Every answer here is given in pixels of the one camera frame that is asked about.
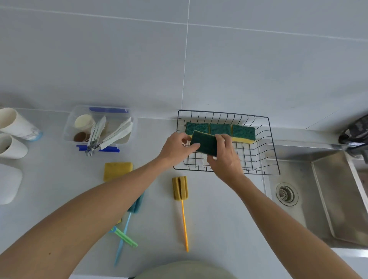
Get white cup blue base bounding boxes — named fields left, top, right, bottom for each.
left=0, top=107, right=44, bottom=142

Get person's left forearm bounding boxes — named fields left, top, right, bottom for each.
left=0, top=156, right=170, bottom=279

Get person's right hand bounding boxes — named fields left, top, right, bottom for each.
left=206, top=133, right=245, bottom=192

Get cream paper cup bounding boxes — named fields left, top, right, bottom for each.
left=74, top=114, right=95, bottom=131

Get mustard sponge brush orange handle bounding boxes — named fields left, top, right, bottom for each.
left=172, top=176, right=190, bottom=253

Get stainless steel sink insert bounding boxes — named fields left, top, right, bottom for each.
left=311, top=151, right=368, bottom=246

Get person's right forearm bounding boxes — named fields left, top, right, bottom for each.
left=230, top=177, right=363, bottom=279

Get black wire basket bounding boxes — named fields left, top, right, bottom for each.
left=173, top=110, right=281, bottom=176

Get person's left hand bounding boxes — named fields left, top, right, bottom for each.
left=157, top=131, right=201, bottom=170

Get white metal tongs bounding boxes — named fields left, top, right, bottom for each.
left=85, top=115, right=107, bottom=157
left=99, top=117, right=134, bottom=151

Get green sponge brush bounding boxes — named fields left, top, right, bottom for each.
left=110, top=227, right=138, bottom=248

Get clear plastic container blue clips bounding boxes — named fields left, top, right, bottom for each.
left=62, top=105, right=138, bottom=153

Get round metal drain strainer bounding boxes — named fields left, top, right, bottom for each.
left=276, top=182, right=299, bottom=207

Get plain white cup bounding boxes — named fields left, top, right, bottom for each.
left=0, top=133, right=29, bottom=160

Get brown round cup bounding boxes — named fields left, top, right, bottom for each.
left=73, top=131, right=91, bottom=143

